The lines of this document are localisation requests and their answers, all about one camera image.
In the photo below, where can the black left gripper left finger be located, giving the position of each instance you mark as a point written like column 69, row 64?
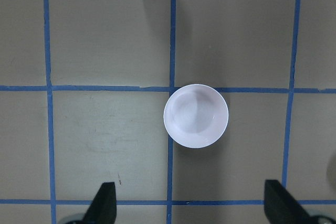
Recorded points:
column 103, row 206

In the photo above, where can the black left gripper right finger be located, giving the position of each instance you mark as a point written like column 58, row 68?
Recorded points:
column 280, row 206

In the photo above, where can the white round bowl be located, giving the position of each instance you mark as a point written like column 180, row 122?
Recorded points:
column 196, row 116

